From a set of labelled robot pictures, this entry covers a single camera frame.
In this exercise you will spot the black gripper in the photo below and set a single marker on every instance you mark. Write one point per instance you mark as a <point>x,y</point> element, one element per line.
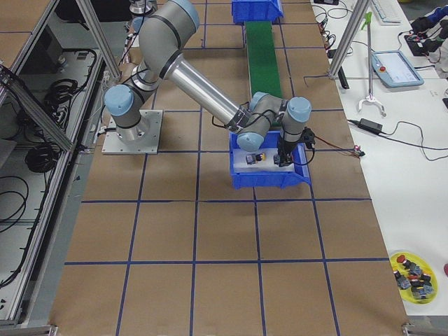
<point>285,147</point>

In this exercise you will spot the yellow push button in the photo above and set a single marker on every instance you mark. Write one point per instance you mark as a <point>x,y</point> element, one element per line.
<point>253,158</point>

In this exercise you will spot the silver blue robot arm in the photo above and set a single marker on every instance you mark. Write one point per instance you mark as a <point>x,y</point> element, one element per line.
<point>162,38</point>

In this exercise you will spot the blue plastic bin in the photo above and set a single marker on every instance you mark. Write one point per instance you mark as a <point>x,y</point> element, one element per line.
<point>270,178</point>

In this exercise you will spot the white foam pad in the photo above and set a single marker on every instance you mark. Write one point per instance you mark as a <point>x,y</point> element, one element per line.
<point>240,165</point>

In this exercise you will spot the green conveyor belt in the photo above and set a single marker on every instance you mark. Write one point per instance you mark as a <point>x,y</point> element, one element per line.
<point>262,60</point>

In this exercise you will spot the black power adapter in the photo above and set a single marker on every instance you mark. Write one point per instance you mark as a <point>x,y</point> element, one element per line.
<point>370,126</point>

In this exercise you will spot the black bar tool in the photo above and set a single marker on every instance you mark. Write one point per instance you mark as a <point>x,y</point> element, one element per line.
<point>343,79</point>

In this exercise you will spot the teach pendant tablet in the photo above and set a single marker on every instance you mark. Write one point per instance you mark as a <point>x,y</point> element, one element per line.
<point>395,70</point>

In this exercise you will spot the blue far bin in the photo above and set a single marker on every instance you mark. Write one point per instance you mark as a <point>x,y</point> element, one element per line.
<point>256,10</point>

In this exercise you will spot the grabber reaching tool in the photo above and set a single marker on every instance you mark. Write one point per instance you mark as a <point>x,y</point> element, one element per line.
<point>370,98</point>

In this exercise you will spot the yellow plate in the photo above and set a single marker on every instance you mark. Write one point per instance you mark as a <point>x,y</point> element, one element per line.
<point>415,279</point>

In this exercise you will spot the white keyboard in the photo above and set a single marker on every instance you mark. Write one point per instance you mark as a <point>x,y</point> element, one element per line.
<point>385,12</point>

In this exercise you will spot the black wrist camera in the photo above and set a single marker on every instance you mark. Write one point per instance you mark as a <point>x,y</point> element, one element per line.
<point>308,138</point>

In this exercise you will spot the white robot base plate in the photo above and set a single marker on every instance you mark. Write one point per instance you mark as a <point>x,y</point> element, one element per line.
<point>142,138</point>

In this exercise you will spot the aluminium frame post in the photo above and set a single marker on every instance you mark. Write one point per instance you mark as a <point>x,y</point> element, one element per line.
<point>354,23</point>

